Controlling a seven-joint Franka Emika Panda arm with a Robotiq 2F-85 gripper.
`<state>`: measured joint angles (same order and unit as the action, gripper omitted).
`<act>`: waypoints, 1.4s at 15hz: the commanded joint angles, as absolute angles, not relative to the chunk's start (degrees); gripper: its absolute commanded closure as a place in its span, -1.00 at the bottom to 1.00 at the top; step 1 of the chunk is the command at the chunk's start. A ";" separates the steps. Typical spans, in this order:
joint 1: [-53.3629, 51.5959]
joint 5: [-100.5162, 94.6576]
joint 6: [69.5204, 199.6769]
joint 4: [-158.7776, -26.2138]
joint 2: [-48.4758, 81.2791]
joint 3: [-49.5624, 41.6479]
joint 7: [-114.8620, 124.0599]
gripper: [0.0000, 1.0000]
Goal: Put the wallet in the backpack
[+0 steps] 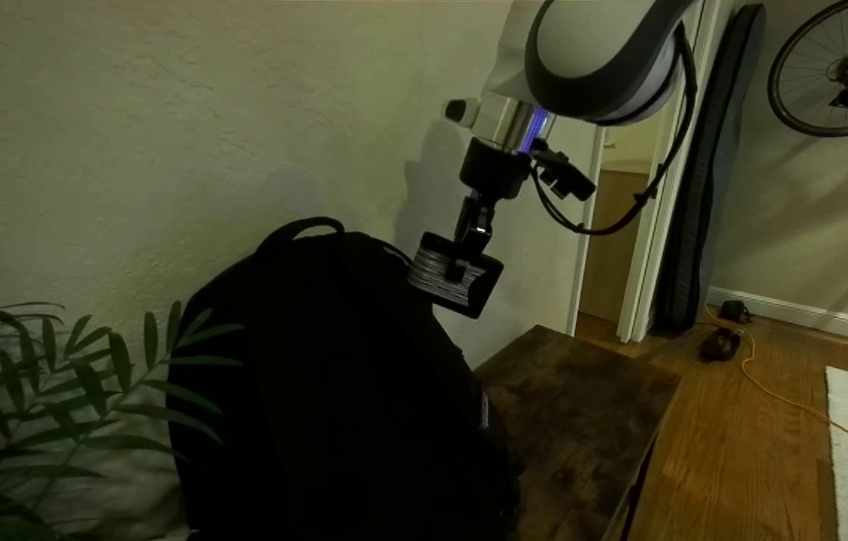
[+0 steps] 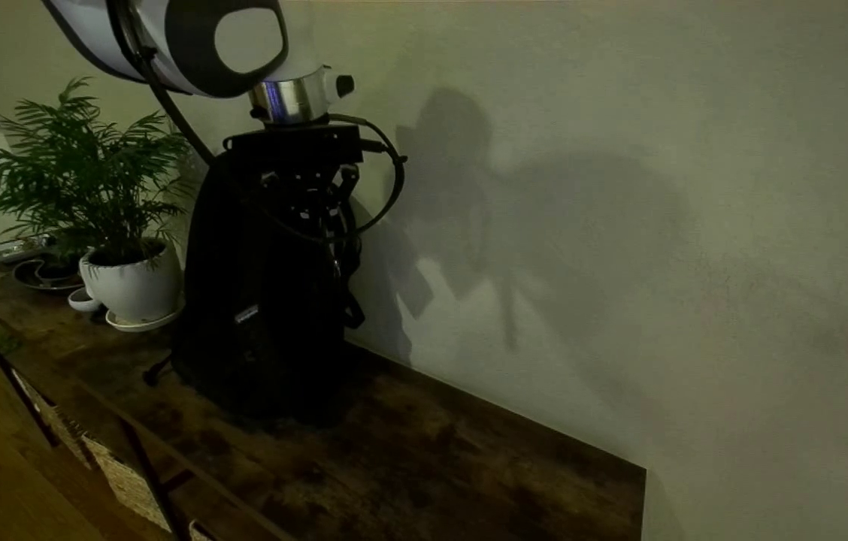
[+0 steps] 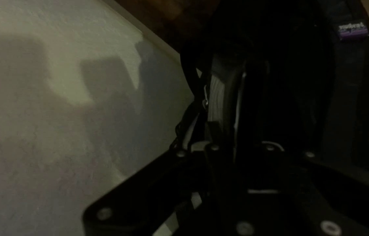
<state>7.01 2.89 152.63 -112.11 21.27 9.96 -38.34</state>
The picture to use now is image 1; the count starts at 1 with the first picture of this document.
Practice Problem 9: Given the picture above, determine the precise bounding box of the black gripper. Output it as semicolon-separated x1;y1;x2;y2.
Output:
442;134;538;284

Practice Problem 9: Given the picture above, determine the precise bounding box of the black backpack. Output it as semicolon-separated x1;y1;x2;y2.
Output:
163;212;525;541

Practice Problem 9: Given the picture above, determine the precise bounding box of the tall black padded case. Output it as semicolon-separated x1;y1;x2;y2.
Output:
648;0;768;338

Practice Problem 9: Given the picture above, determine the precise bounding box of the small black floor object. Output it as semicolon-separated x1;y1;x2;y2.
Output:
698;323;747;367

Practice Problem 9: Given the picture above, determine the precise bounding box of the black power adapter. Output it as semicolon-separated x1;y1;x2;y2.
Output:
720;298;756;328

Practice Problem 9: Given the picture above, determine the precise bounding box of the green palm plant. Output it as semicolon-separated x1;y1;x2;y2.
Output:
0;298;246;541

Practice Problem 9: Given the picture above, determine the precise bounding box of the white baseboard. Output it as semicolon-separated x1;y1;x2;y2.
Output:
706;282;848;355

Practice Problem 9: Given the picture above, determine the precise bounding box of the white door frame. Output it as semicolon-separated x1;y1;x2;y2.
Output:
564;0;738;348

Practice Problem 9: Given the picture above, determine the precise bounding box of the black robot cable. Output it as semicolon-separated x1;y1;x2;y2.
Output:
530;24;702;241

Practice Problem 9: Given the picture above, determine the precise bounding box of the orange cable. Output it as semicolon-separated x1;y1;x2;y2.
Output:
738;334;848;506

